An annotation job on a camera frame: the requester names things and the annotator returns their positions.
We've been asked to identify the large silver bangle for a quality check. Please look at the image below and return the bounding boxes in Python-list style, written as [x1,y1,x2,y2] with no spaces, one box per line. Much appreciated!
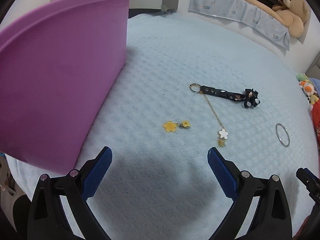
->
[275,123,291,147]

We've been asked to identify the right hand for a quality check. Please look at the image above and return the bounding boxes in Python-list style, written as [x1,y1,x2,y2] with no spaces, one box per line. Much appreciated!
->
[297,215,320,240]

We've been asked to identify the grey headboard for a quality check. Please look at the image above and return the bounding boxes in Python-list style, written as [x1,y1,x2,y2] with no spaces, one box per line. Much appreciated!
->
[306,54,320,79]

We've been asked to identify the blue cloud pattern blanket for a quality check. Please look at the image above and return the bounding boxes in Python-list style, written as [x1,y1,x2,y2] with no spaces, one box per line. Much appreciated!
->
[189,0,290,50]

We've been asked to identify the black floral strap keychain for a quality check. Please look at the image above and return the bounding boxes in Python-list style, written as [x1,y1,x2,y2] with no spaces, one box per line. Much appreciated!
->
[189,83,260,147]

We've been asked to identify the purple plastic tub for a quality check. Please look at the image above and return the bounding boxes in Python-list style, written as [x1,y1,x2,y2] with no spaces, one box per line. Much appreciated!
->
[1,0,130,174]

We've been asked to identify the tan teddy bear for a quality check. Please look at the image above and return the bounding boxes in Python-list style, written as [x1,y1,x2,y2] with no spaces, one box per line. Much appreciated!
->
[245,0,310,38]

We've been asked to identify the light blue bed cover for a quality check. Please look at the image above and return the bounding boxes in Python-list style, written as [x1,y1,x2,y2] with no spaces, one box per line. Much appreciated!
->
[4,12,318,240]

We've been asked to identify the yellow flower earrings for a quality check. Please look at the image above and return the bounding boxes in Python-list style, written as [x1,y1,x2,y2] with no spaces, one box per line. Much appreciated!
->
[163,120,191,132]

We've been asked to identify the small plush toy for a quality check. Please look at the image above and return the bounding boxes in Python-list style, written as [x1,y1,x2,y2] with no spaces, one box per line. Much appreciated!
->
[296,73,319,106]

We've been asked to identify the red patterned quilt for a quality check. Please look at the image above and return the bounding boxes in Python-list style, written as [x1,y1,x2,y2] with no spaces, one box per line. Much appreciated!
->
[311,100,320,146]

